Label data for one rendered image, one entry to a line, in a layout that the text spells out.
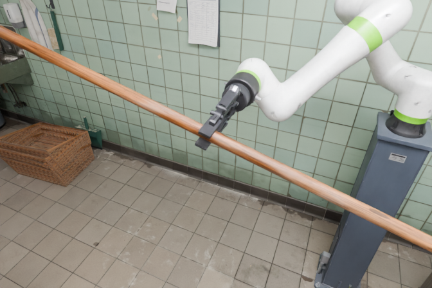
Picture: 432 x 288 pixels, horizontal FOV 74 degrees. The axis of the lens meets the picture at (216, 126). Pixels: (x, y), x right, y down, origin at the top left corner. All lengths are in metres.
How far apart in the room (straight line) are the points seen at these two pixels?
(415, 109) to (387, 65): 0.20
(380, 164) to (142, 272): 1.60
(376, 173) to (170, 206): 1.62
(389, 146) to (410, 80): 0.28
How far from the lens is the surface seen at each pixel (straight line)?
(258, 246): 2.29
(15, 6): 3.14
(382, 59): 1.34
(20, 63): 3.39
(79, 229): 2.57
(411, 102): 1.34
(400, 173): 1.49
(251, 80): 0.83
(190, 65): 2.13
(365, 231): 1.76
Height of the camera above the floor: 1.90
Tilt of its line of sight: 34 degrees down
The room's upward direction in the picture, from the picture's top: straight up
